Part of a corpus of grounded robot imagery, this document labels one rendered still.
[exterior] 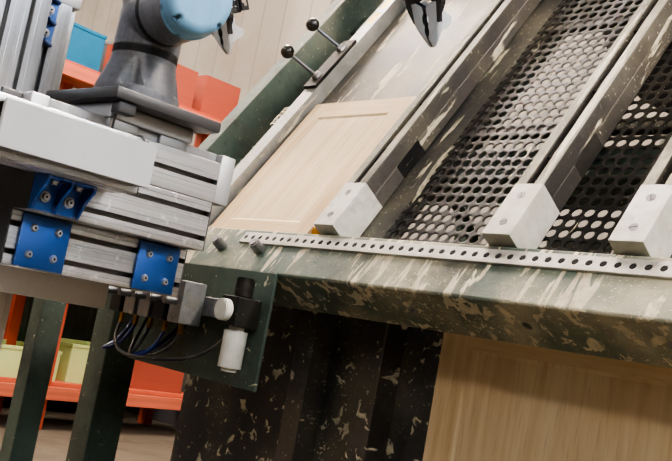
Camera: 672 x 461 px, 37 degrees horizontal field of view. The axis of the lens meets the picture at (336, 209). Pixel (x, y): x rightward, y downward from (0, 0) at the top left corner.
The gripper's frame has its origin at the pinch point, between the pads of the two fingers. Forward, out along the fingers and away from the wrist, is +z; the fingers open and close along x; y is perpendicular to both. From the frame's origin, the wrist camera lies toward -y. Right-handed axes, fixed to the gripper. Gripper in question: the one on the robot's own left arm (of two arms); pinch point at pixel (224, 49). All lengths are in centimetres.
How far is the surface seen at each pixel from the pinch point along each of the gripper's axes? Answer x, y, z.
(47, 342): 20, -53, 61
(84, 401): 24, -46, 80
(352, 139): -31.3, 8.0, 24.7
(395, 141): -55, -3, 23
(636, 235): -123, -29, 31
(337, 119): -19.4, 15.9, 21.3
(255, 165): -2.9, 0.7, 29.8
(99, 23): 483, 273, -9
